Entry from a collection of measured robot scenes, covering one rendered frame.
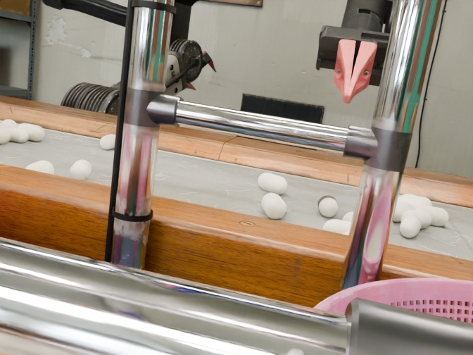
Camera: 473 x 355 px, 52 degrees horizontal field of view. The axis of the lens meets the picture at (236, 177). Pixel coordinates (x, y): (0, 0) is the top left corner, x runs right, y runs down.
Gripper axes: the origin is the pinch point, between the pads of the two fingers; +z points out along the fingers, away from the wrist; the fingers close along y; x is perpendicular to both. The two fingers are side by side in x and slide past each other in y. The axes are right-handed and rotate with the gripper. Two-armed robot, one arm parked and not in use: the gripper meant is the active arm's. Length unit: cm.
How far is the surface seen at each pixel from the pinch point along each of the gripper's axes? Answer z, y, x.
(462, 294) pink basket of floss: 31.8, 8.8, -14.1
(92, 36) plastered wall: -163, -153, 128
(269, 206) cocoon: 21.5, -4.9, -4.2
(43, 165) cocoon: 24.0, -26.0, -6.8
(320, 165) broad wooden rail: 2.4, -1.8, 11.3
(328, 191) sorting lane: 9.0, -0.1, 8.1
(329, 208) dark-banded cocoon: 18.2, 0.5, -1.2
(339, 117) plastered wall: -139, -3, 136
